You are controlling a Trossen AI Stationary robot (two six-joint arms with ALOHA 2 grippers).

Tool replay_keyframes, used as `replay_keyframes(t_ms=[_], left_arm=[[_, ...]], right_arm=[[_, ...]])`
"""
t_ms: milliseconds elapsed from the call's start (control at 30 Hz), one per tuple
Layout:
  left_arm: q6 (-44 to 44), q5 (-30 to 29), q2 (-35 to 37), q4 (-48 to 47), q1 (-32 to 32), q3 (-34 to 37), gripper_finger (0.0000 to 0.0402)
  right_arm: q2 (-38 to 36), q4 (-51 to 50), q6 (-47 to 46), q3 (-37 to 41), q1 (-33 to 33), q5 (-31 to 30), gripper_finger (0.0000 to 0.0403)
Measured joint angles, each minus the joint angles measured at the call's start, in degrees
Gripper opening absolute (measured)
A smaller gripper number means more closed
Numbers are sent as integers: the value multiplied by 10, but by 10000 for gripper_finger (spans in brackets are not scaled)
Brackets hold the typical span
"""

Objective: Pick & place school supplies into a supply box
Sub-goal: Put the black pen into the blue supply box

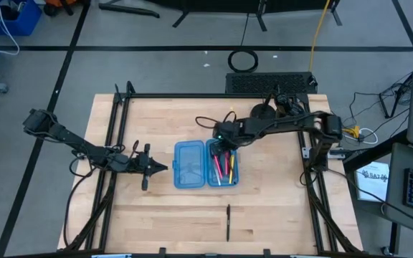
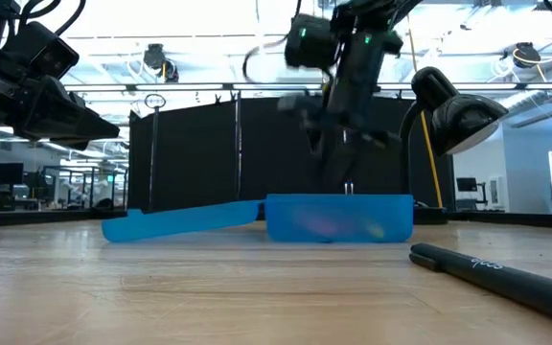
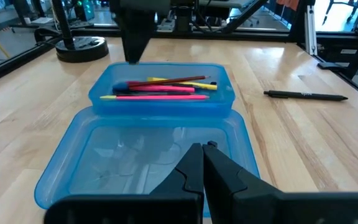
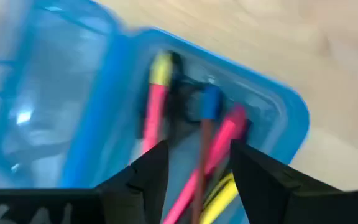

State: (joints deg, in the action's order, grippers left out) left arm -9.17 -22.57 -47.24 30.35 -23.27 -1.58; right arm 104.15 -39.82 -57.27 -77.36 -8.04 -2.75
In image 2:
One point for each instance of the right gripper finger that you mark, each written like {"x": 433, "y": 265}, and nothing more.
{"x": 317, "y": 139}
{"x": 338, "y": 167}

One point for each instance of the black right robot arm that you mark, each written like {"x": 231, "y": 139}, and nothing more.
{"x": 360, "y": 62}

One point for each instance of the blue plastic supply box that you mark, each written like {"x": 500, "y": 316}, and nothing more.
{"x": 338, "y": 218}

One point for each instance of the black computer monitor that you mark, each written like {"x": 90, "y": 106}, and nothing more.
{"x": 6, "y": 174}

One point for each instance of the black desk lamp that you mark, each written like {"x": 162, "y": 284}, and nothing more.
{"x": 463, "y": 120}

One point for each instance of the black partition screen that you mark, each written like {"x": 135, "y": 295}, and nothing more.
{"x": 194, "y": 153}

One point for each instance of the small black monitor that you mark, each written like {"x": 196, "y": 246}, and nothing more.
{"x": 466, "y": 184}

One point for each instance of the black pen with white print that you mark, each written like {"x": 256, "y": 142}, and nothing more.
{"x": 506, "y": 282}

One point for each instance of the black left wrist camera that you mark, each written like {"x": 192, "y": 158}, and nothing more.
{"x": 41, "y": 50}

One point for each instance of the black frame-mounted camera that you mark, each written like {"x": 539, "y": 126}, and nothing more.
{"x": 155, "y": 56}
{"x": 526, "y": 54}

